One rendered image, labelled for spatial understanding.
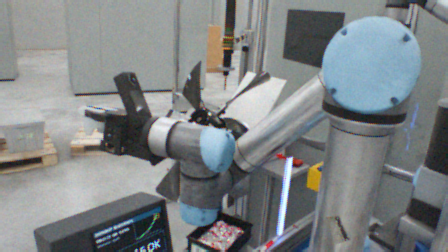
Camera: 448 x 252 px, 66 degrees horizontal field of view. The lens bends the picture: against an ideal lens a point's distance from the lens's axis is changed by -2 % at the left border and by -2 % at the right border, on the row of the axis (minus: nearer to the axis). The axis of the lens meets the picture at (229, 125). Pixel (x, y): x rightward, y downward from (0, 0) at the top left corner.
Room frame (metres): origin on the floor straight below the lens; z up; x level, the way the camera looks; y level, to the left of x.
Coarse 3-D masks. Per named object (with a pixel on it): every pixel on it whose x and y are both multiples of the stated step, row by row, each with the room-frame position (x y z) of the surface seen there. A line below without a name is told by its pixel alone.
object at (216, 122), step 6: (204, 108) 1.45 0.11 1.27; (192, 114) 1.46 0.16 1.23; (198, 114) 1.45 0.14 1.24; (204, 114) 1.43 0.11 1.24; (210, 114) 1.41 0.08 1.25; (192, 120) 1.45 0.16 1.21; (204, 120) 1.41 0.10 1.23; (210, 120) 1.40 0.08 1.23; (216, 120) 1.44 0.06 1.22; (222, 120) 1.50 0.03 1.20; (216, 126) 1.42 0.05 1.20; (222, 126) 1.47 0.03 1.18
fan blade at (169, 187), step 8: (176, 168) 1.31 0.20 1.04; (168, 176) 1.29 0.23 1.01; (176, 176) 1.29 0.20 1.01; (160, 184) 1.28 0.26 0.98; (168, 184) 1.27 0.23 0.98; (176, 184) 1.27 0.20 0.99; (160, 192) 1.26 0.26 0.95; (168, 192) 1.25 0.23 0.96; (176, 192) 1.25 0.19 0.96; (176, 200) 1.23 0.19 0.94
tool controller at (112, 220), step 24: (144, 192) 0.77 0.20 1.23; (72, 216) 0.65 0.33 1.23; (96, 216) 0.63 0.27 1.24; (120, 216) 0.63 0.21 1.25; (144, 216) 0.66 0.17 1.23; (48, 240) 0.54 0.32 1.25; (72, 240) 0.55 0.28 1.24; (96, 240) 0.58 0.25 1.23; (120, 240) 0.61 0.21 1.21; (144, 240) 0.65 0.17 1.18; (168, 240) 0.69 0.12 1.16
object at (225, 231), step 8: (216, 224) 1.21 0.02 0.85; (224, 224) 1.22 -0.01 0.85; (208, 232) 1.16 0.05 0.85; (216, 232) 1.16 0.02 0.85; (224, 232) 1.16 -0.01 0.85; (232, 232) 1.17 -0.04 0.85; (240, 232) 1.17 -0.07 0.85; (200, 240) 1.10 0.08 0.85; (216, 240) 1.11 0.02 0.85; (224, 240) 1.12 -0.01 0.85; (232, 240) 1.12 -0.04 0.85; (224, 248) 1.07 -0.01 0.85
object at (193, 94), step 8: (200, 64) 1.68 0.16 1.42; (192, 72) 1.72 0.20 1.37; (200, 72) 1.64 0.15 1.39; (192, 80) 1.69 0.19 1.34; (184, 88) 1.76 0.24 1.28; (192, 88) 1.66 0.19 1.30; (200, 88) 1.58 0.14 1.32; (184, 96) 1.75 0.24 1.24; (192, 96) 1.66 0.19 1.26; (200, 96) 1.55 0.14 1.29; (192, 104) 1.66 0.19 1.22
